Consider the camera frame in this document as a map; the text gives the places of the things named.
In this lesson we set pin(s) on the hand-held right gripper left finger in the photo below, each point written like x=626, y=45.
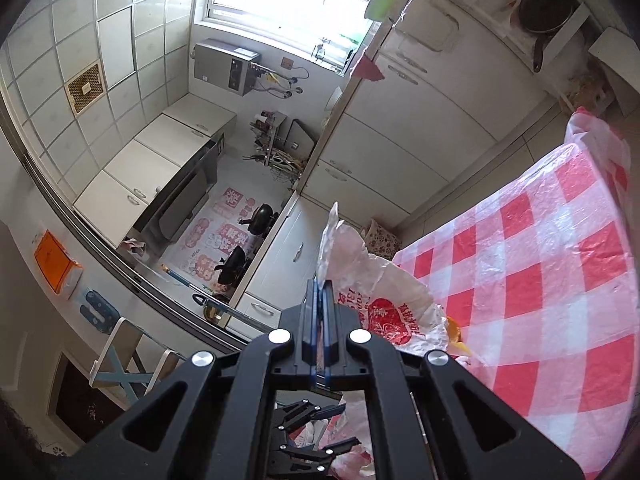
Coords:
x=316, y=310

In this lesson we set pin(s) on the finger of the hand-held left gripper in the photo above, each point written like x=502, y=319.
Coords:
x=310, y=456
x=305, y=410

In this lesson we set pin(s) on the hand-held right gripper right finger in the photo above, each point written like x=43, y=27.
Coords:
x=329, y=310

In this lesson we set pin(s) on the white plastic bag red print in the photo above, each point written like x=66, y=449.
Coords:
x=360, y=270

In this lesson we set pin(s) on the small orange peel piece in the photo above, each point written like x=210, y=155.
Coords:
x=457, y=337

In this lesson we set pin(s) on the white base cabinet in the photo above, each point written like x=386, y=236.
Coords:
x=280, y=260

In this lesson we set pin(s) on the black pot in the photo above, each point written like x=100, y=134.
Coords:
x=260, y=217
x=232, y=265

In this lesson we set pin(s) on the metal utensil rack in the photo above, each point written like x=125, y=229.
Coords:
x=272, y=145

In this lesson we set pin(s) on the steel range hood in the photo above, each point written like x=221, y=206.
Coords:
x=185, y=195

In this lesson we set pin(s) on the white folding rack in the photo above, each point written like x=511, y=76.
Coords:
x=115, y=360

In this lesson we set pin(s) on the tall white cabinets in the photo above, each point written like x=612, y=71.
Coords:
x=400, y=125

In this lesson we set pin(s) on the red checked plastic tablecloth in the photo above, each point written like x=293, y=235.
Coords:
x=540, y=270

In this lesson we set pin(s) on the red cloth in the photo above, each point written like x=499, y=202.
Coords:
x=367, y=69

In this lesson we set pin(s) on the grey water heater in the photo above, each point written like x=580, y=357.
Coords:
x=220, y=67

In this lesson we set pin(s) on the kitchen window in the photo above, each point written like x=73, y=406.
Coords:
x=280, y=5

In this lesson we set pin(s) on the green plastic plate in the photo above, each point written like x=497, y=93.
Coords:
x=382, y=0

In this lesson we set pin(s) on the ceiling vent grille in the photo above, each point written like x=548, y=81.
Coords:
x=85, y=87

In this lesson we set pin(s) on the black wok pan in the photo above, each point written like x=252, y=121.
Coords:
x=545, y=10

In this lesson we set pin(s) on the white stool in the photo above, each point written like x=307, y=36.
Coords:
x=615, y=65

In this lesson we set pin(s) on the pink patterned wall sticker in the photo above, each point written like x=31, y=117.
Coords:
x=210, y=240

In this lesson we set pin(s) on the blue wall hook rack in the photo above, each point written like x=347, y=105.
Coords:
x=97, y=310

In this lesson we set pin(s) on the white wall cabinets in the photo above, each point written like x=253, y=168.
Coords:
x=150, y=160

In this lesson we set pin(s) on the brown wall socket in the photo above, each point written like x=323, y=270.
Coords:
x=287, y=63

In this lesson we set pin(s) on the orange wall box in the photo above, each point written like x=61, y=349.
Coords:
x=52, y=260

